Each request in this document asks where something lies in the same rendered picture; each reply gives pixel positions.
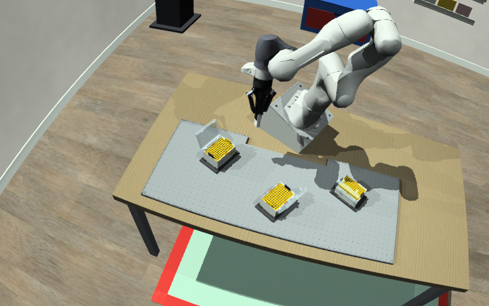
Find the yellow pipette tip rack plate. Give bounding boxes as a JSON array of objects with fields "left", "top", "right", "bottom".
[
  {"left": 206, "top": 138, "right": 234, "bottom": 161},
  {"left": 344, "top": 177, "right": 366, "bottom": 197}
]

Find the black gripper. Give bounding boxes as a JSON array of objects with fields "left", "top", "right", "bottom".
[{"left": 246, "top": 77, "right": 276, "bottom": 128}]

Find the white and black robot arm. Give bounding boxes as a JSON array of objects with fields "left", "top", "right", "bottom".
[{"left": 241, "top": 6, "right": 401, "bottom": 131}]

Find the yellow tip rack with holes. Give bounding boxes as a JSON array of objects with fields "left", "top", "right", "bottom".
[{"left": 262, "top": 183, "right": 293, "bottom": 211}]

